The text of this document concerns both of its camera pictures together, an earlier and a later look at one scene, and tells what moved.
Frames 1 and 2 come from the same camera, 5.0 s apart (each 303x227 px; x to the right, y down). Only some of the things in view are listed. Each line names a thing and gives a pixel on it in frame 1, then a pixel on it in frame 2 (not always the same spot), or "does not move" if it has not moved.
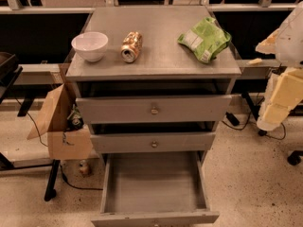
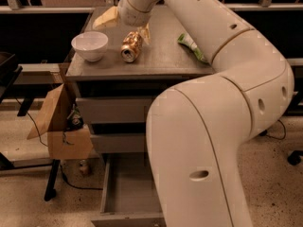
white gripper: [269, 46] → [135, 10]
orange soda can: [132, 43] does not move
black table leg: [50, 191] does not move
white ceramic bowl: [91, 45] does not move
